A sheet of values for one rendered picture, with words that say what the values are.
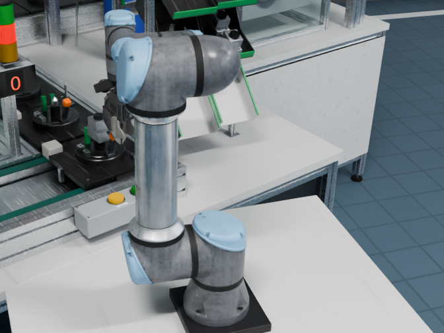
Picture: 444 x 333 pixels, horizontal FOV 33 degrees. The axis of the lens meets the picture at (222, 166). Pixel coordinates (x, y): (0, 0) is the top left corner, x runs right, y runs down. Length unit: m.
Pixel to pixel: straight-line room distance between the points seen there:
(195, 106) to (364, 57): 1.53
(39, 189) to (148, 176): 0.69
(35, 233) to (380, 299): 0.86
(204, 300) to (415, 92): 3.68
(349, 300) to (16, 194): 0.92
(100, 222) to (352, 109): 2.02
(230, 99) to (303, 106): 1.14
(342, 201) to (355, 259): 1.87
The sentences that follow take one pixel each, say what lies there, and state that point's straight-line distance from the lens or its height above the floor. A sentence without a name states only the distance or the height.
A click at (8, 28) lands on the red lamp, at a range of 2.00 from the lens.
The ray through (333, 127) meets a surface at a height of 0.40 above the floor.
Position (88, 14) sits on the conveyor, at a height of 0.92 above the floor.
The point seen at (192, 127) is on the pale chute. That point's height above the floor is 1.01.
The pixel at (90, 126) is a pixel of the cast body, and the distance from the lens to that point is 2.11.
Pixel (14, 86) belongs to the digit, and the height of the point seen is 1.19.
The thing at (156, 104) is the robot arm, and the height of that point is 1.43.
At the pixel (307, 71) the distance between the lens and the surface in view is 3.35.
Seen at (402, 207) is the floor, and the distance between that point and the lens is 3.86.
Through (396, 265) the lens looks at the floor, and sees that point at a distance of 3.45.
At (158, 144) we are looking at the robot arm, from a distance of 1.44.
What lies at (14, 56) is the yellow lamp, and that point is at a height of 1.27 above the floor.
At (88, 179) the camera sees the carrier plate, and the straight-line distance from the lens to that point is 2.04.
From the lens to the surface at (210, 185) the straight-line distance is 2.22.
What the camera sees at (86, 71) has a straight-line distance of 2.98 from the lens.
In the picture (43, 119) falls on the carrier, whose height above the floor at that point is 1.00.
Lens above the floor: 2.02
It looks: 30 degrees down
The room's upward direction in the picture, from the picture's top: 3 degrees clockwise
